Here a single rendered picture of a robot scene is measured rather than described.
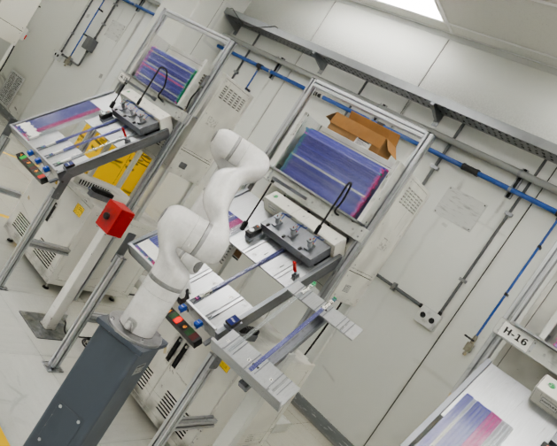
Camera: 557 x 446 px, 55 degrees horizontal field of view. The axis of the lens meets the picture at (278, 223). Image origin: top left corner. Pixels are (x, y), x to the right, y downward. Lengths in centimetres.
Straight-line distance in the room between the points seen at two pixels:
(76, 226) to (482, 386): 239
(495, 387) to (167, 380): 146
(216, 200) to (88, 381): 68
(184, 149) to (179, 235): 190
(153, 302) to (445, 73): 322
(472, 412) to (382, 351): 190
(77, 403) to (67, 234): 178
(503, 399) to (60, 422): 150
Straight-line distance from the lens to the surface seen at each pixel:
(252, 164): 186
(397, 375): 386
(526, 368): 235
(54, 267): 348
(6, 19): 632
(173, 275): 167
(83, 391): 182
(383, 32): 477
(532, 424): 214
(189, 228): 163
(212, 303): 225
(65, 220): 352
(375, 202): 242
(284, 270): 239
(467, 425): 203
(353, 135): 301
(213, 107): 352
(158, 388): 274
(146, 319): 171
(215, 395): 252
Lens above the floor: 136
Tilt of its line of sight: 4 degrees down
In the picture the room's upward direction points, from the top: 33 degrees clockwise
